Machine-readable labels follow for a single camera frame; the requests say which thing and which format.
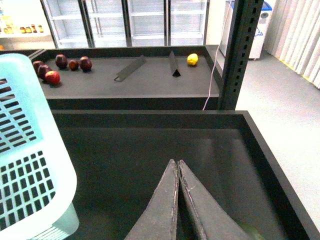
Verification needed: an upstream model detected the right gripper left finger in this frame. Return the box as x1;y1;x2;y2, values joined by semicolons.
125;159;179;240

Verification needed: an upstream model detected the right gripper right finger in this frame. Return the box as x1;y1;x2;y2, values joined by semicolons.
178;160;251;240

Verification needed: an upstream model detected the light blue plastic basket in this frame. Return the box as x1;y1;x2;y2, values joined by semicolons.
0;53;79;240

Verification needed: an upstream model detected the dark red apple right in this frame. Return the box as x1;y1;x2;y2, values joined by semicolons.
79;56;92;72

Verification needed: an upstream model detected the dark red apple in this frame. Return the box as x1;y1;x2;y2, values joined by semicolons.
32;60;44;74
37;64;52;80
79;56;92;72
55;54;68;69

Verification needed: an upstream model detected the red apple with yellow patch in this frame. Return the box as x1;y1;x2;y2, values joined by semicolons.
45;70;61;85

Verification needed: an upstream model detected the dark red apple top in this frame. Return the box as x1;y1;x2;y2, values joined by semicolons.
55;54;68;69

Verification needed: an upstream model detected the dark red apple middle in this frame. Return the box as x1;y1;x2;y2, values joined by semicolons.
37;64;52;80

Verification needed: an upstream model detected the dark red apple upper left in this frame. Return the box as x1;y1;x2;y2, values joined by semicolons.
32;60;44;74

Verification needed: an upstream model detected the green avocado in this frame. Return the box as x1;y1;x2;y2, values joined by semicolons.
237;221;266;240

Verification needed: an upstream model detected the near black display tray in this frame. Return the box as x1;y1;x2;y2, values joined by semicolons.
52;110;320;240

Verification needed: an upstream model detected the black display tray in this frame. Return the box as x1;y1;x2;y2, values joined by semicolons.
52;110;320;240
16;45;221;110

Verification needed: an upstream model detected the far black display tray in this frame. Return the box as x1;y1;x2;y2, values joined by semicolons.
16;45;221;110

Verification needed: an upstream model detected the black triangular divider bar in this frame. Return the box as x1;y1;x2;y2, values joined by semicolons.
168;50;181;78

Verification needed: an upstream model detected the yellow lemon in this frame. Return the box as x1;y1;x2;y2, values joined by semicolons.
187;53;199;66

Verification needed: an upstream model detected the small dark red fruit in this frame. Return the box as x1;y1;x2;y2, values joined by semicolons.
68;59;79;71

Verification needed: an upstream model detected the glass door refrigerator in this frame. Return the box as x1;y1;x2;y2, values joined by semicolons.
41;0;210;49

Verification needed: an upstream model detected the black perforated shelf post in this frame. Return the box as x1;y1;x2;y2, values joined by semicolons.
217;0;264;110

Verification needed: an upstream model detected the pink cable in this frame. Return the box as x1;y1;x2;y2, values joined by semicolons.
201;0;233;111

